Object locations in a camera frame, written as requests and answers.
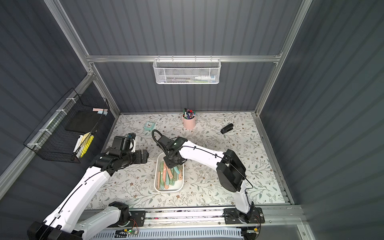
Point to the black wire wall basket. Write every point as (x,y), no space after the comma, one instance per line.
(68,134)

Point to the yellow highlighter pack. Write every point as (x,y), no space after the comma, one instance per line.
(84,143)

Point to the black stapler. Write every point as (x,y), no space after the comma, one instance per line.
(227,128)

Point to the white oval storage box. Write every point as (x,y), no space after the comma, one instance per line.
(168,180)

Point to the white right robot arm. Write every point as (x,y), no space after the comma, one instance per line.
(230,170)

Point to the white wire mesh basket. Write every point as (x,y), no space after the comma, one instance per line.
(187,73)

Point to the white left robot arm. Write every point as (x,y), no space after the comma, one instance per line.
(63,223)

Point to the black notebook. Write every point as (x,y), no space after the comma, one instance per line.
(84,122)

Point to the pink pen cup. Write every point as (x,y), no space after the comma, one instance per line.
(189,124)

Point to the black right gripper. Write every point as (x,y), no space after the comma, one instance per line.
(174,160)

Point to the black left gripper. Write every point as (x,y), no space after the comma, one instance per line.
(142,156)

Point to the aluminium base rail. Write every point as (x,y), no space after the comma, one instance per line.
(194,217)

